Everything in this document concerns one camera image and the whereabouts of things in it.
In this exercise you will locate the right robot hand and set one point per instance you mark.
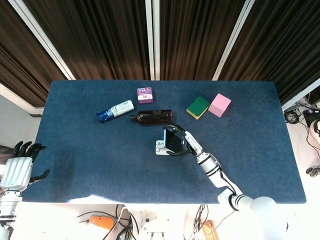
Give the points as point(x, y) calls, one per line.
point(187, 143)

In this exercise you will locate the dark brown curtain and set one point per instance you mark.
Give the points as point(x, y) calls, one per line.
point(105, 37)

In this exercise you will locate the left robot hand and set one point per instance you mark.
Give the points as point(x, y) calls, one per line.
point(16, 172)

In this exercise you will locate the white bottle with blue cap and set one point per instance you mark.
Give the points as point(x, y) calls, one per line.
point(115, 111)

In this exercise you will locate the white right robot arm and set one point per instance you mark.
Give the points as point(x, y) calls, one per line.
point(235, 192)

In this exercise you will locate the tan cardboard piece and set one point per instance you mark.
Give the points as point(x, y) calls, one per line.
point(210, 230)

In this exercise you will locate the green and yellow sponge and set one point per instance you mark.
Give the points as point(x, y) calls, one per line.
point(198, 107)

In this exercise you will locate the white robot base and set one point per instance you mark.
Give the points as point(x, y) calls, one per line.
point(155, 228)

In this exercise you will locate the purple and white small box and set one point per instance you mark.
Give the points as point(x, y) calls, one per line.
point(146, 95)

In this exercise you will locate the orange device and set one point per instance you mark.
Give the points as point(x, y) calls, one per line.
point(101, 222)

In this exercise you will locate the blue felt table mat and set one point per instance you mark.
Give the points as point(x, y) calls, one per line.
point(100, 160)

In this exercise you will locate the black smartphone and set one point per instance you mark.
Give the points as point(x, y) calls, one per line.
point(172, 141)

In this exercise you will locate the pink cube block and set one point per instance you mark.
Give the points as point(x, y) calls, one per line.
point(219, 105)

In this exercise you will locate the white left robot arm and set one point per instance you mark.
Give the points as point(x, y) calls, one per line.
point(8, 215)

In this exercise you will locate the dark brown glass bottle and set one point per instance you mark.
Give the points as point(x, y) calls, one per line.
point(153, 117)

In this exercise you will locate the white phone stand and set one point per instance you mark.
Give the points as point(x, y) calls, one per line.
point(161, 148)

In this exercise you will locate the white frame post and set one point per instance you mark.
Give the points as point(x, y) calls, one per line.
point(301, 96)
point(233, 40)
point(152, 40)
point(15, 97)
point(42, 37)

